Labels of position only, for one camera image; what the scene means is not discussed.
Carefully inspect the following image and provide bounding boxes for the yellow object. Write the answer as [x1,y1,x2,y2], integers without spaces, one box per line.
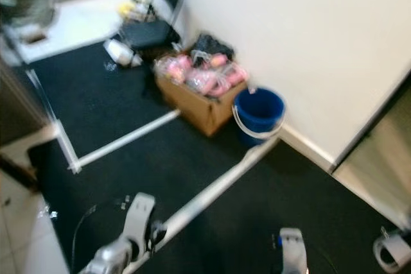
[116,0,150,24]

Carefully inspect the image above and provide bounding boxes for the brown open cardboard box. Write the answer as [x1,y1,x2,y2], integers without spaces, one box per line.
[154,64,250,137]

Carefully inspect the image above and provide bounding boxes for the black floor mat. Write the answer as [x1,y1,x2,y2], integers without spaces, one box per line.
[16,40,402,274]

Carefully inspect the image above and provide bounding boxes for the white plastic bag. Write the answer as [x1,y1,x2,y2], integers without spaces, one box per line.
[103,38,143,69]

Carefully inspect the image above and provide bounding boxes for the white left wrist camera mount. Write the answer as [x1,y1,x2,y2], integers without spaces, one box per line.
[124,192,157,244]

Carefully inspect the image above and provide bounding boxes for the blue plastic bucket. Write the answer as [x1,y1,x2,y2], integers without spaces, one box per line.
[232,86,287,148]

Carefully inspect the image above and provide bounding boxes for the long white floor strip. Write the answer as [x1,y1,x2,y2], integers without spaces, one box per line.
[124,135,281,274]

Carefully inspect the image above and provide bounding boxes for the clear plastic scrap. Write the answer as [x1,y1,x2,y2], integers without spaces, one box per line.
[39,205,59,221]

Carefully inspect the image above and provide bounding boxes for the white floor tape strip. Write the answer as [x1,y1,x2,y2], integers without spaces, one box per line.
[31,72,82,173]
[74,110,181,173]

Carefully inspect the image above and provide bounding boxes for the pink plastic-wrapped packs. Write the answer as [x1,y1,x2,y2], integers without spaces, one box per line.
[154,51,250,98]

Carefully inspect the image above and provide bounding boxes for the olive door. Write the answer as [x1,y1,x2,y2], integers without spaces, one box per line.
[331,78,411,221]

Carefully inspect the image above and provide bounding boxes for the black bag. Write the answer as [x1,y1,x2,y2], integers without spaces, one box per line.
[191,33,236,63]

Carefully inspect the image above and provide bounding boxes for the black folding chair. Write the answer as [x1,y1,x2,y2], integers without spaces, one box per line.
[118,0,185,55]

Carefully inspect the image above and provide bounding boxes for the large white tape roll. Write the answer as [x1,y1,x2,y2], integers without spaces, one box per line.
[372,227,411,273]

